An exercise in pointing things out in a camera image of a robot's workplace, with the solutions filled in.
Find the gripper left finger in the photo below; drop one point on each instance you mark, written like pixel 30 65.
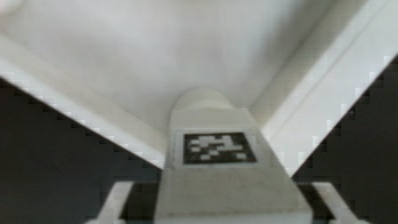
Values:
pixel 110 216

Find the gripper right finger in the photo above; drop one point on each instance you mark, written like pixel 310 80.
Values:
pixel 337 205

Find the white table leg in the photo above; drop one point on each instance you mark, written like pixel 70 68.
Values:
pixel 225 185

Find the white square table top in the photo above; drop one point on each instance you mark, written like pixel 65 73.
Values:
pixel 108 56

